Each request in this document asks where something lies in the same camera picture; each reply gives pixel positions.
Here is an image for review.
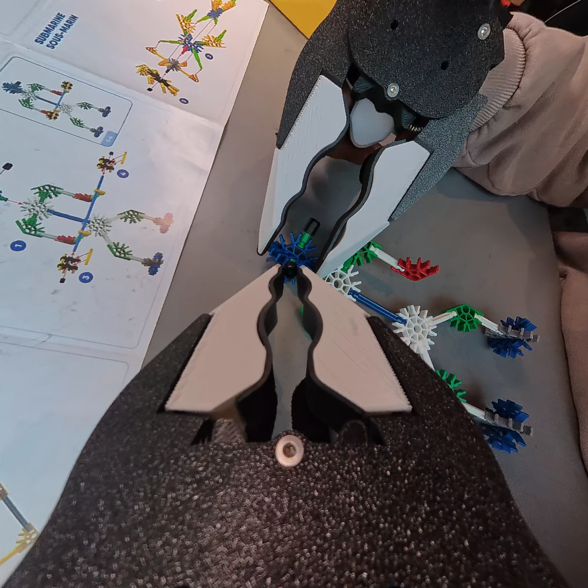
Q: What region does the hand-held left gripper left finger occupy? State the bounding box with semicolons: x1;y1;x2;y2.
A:
164;266;283;443

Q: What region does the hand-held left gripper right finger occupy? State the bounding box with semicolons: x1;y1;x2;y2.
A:
292;268;413;443

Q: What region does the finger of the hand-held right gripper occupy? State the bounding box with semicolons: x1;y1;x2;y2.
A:
256;75;351;256
317;139;432;276

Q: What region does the construction toy figure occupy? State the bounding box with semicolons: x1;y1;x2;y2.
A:
266;218;494;416

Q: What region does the red toy connector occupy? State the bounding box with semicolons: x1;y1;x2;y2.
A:
396;257;439;281

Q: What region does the grey snowflake toy connector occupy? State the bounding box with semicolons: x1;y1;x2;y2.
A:
484;324;540;344
475;410;533;436

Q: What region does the person's right forearm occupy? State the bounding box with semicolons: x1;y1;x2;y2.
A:
452;11;588;207

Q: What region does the grey desk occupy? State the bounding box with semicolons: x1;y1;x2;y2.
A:
138;0;588;588

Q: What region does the person's right hand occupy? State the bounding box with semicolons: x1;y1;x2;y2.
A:
328;137;383;164

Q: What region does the yellow plastic bin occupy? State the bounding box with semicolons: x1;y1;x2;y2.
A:
269;0;338;40

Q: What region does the folded instruction sheet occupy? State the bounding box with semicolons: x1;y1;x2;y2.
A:
0;0;269;579

